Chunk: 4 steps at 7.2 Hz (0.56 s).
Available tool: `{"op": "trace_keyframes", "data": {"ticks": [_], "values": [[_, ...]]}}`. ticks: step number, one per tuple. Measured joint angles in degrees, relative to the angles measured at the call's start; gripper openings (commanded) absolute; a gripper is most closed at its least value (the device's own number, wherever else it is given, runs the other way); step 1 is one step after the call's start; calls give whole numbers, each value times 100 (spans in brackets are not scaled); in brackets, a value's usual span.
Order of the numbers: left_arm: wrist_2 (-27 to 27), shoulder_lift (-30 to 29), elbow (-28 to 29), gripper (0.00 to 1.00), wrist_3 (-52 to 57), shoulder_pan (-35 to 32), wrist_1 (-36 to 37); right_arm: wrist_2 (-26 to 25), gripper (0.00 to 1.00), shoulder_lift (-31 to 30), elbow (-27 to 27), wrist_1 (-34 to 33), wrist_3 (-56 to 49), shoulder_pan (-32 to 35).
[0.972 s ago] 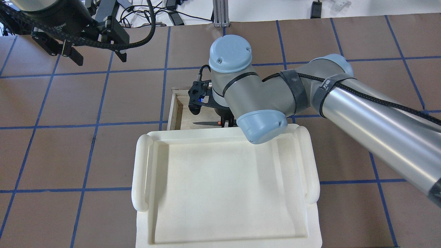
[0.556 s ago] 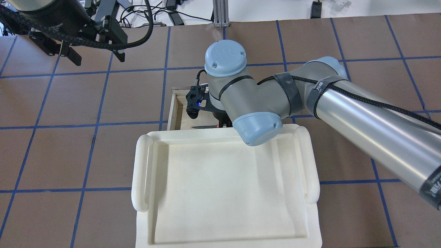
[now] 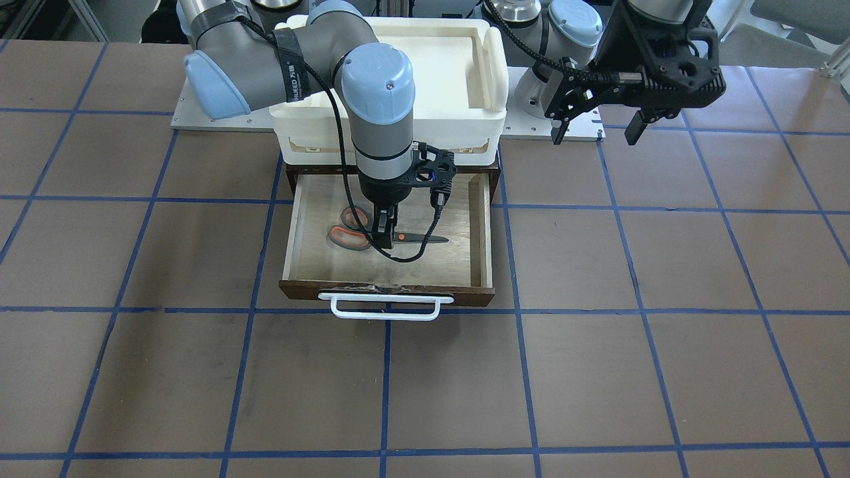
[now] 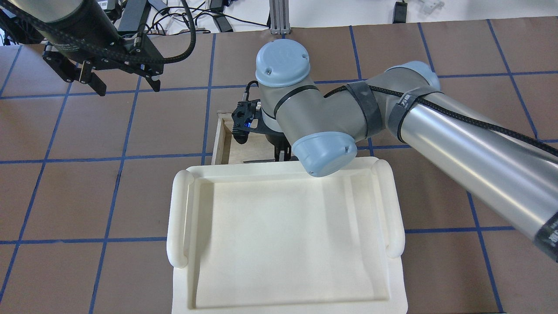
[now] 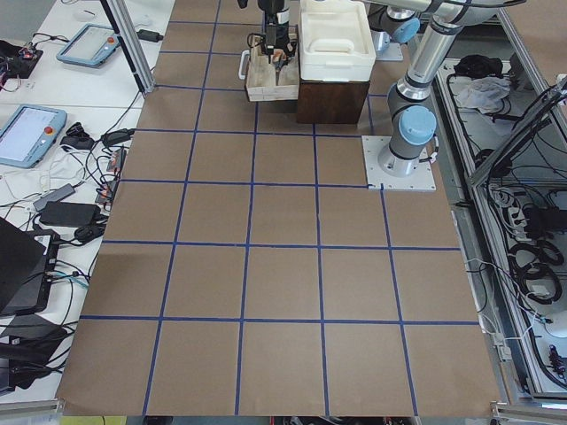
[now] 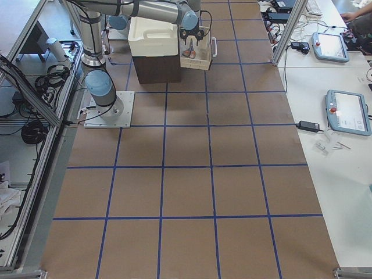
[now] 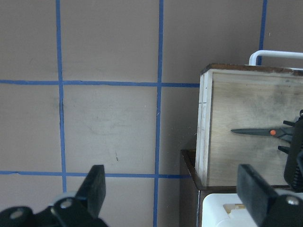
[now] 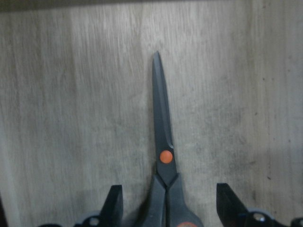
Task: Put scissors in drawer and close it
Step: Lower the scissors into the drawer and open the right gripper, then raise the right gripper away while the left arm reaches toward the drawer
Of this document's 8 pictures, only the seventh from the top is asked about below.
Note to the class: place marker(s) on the orange handled scissors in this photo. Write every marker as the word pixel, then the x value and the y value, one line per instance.
pixel 283 133

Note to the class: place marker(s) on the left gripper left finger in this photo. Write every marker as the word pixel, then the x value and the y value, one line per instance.
pixel 79 210

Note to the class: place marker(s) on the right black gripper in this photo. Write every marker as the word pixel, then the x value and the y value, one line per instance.
pixel 292 174

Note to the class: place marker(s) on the white plastic tray box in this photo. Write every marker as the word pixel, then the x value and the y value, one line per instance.
pixel 225 210

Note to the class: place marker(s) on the wooden drawer with white handle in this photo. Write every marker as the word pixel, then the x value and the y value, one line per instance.
pixel 259 95

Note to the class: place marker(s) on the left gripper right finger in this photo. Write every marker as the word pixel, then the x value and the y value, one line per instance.
pixel 268 207

